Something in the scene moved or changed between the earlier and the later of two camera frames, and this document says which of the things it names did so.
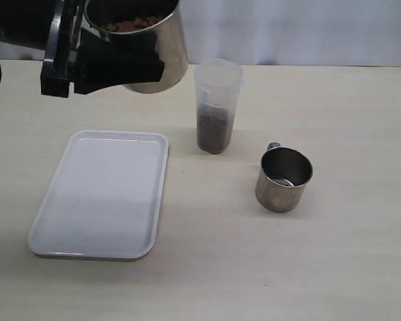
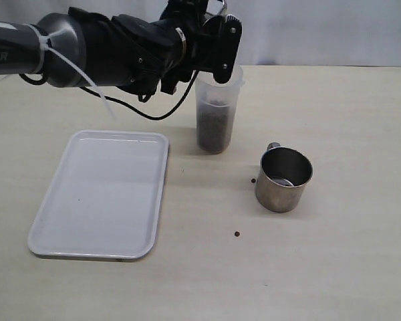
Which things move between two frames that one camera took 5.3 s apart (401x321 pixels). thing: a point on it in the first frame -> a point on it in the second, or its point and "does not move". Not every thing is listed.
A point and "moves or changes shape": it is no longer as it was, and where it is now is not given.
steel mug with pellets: x=158 y=25 moves or changes shape
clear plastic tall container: x=218 y=84 does not move
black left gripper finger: x=62 y=47 -> x=218 y=46
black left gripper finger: x=100 y=65 -> x=185 y=11
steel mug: x=283 y=173 does not move
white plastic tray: x=104 y=202 does not move
